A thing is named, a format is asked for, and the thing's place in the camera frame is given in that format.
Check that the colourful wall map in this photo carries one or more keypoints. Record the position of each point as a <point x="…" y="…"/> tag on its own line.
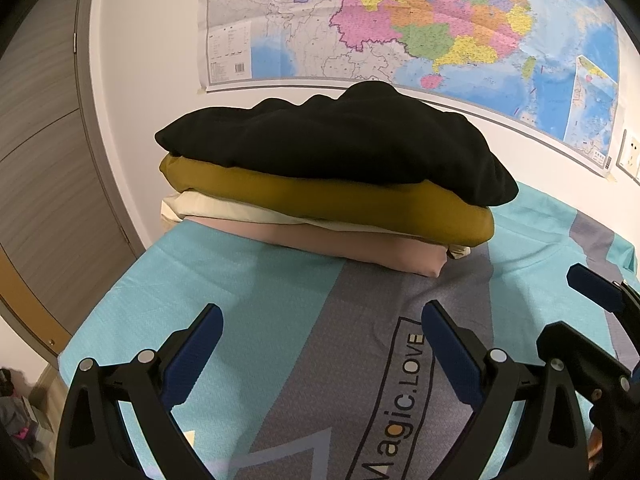
<point x="400" y="20"/>

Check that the pink garment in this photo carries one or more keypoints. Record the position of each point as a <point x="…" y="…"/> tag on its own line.
<point x="350" y="245"/>

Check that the cream paper slip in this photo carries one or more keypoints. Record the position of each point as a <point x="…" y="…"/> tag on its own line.
<point x="190" y="440"/>

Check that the black garment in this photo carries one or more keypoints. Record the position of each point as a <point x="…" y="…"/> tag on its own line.
<point x="350" y="135"/>

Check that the mustard garment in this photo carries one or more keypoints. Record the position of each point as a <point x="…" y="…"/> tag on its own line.
<point x="350" y="200"/>

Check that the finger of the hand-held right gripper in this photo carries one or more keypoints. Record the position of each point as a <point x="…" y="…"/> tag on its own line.
<point x="592" y="285"/>
<point x="570" y="345"/>

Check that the white wall socket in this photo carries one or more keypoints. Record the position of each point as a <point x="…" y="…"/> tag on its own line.
<point x="631" y="152"/>

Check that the dark bundle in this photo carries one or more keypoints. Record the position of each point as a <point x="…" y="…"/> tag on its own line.
<point x="15" y="415"/>

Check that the cream garment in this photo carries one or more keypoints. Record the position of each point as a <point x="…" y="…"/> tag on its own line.
<point x="225" y="207"/>

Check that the teal and grey bed sheet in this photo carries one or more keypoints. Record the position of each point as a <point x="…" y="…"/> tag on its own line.
<point x="300" y="310"/>

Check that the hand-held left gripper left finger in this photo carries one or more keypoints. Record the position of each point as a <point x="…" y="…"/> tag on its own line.
<point x="200" y="345"/>

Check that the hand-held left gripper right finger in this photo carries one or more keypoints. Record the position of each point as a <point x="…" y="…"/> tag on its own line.
<point x="450" y="355"/>

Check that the grey door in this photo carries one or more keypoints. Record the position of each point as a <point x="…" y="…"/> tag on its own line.
<point x="50" y="160"/>

